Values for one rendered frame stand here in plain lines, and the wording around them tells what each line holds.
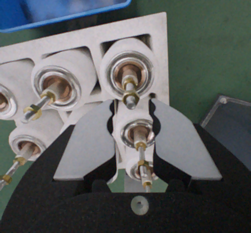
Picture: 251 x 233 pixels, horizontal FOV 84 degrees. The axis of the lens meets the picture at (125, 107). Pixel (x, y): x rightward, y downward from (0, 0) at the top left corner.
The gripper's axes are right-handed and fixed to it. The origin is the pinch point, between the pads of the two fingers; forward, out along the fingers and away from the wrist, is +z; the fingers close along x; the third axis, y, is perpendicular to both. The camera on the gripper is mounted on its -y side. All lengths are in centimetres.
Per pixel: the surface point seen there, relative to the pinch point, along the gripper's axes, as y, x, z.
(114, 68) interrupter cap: -0.6, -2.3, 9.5
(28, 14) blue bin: -9.4, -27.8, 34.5
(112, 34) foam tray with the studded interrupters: -4.8, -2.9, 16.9
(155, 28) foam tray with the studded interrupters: -5.5, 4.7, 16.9
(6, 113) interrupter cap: 7.1, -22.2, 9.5
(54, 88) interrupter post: 1.8, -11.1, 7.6
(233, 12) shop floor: -9.0, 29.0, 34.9
